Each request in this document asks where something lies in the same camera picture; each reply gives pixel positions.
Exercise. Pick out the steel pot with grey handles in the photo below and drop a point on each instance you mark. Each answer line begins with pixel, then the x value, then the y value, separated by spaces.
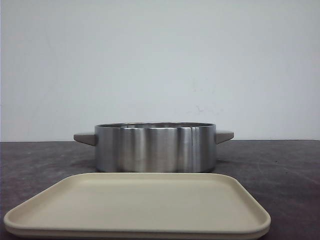
pixel 157 147

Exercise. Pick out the beige plastic tray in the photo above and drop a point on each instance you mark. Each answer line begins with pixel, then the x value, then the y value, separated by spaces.
pixel 196 206

